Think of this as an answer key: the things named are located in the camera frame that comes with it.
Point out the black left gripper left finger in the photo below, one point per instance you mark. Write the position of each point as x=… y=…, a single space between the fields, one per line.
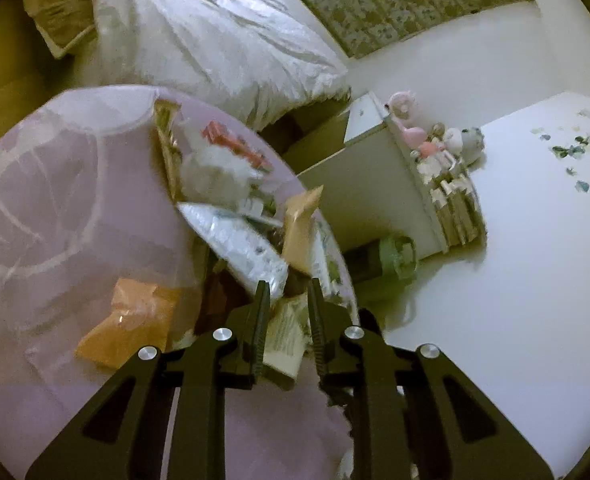
x=162 y=415

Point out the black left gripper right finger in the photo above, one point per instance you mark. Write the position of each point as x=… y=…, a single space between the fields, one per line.
x=412 y=414

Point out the orange paper wrapper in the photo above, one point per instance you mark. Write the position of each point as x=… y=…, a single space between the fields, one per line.
x=140 y=315

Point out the gold foil sachet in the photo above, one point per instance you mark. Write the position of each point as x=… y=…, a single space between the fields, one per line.
x=165 y=113

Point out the red snack box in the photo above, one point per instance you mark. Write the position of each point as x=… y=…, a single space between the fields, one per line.
x=218 y=134

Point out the green lidded trash bin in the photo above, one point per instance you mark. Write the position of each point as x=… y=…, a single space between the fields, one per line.
x=392 y=256

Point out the stack of books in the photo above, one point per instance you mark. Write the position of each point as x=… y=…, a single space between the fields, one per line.
x=454 y=200

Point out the silver foil bag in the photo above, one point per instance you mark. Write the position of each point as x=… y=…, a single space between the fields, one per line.
x=249 y=256

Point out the white bedside cabinet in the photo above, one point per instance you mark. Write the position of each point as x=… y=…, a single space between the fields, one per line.
x=371 y=186

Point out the tan paper bag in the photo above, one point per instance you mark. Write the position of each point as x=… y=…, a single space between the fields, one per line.
x=298 y=221

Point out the grey plush toy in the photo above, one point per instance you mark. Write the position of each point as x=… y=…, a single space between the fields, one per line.
x=467 y=144

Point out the white crumpled tissue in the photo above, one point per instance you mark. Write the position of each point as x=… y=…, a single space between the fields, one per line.
x=215 y=176

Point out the pink plush toy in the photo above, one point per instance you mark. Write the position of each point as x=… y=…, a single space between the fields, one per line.
x=402 y=107

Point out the white bed duvet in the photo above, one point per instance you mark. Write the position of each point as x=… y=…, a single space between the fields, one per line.
x=250 y=58

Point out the wooden bed frame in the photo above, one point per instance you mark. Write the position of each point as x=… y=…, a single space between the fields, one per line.
x=63 y=24

